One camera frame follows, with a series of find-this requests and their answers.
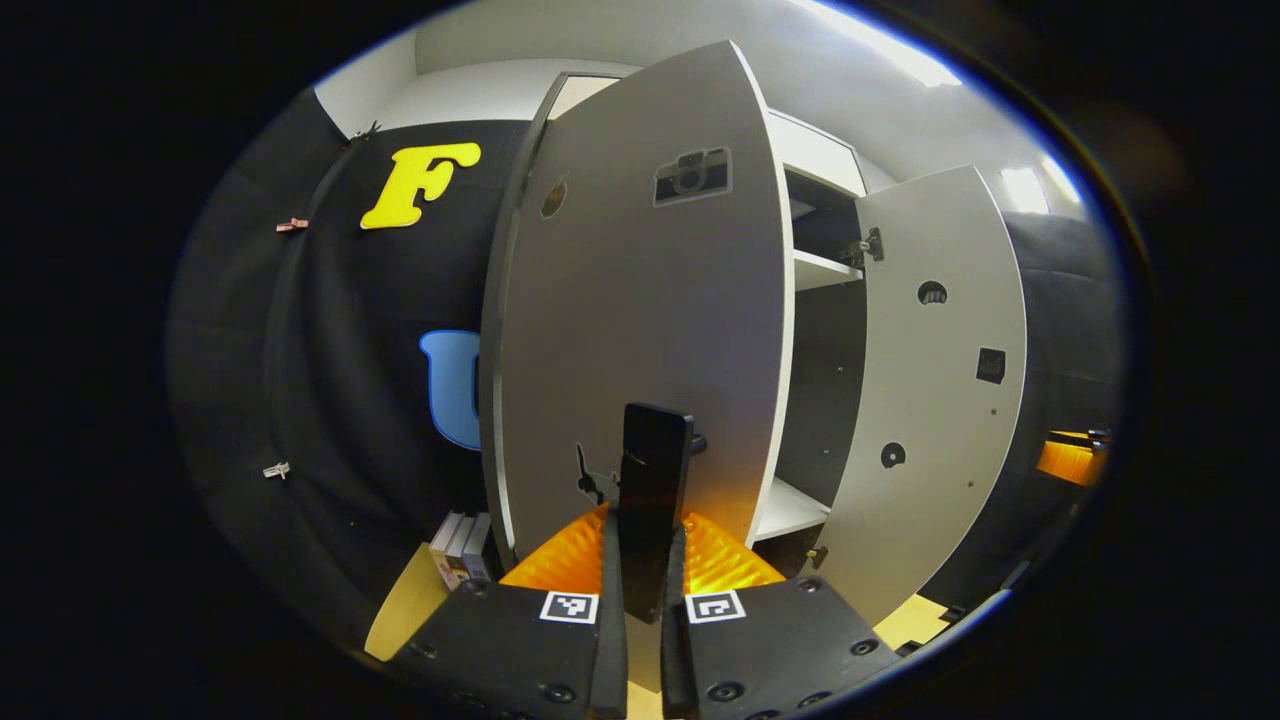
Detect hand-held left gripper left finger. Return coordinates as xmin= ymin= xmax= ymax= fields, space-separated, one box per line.
xmin=390 ymin=503 xmax=629 ymax=720

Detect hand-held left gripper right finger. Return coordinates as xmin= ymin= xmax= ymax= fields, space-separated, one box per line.
xmin=660 ymin=512 xmax=901 ymax=720

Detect beige cabinet door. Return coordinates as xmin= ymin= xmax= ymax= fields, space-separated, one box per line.
xmin=808 ymin=165 xmax=1029 ymax=626
xmin=480 ymin=40 xmax=797 ymax=581

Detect black door handle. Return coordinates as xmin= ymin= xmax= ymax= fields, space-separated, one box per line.
xmin=618 ymin=402 xmax=707 ymax=626

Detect beige double-door shoe cabinet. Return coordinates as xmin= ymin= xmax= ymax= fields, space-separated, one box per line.
xmin=535 ymin=70 xmax=871 ymax=581

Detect white cabinet shelf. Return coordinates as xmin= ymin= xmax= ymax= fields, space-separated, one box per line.
xmin=752 ymin=478 xmax=833 ymax=543
xmin=793 ymin=248 xmax=865 ymax=293

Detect blue-grey book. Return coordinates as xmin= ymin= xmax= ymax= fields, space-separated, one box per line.
xmin=462 ymin=513 xmax=494 ymax=584

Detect grey book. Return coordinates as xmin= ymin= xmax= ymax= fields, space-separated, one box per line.
xmin=447 ymin=514 xmax=479 ymax=587

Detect short ceiling light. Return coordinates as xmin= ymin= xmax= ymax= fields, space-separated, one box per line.
xmin=1000 ymin=158 xmax=1083 ymax=217

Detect black backdrop cloth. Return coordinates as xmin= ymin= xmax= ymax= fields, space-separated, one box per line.
xmin=165 ymin=90 xmax=1126 ymax=651

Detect long ceiling light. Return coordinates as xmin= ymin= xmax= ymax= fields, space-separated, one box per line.
xmin=788 ymin=0 xmax=963 ymax=89

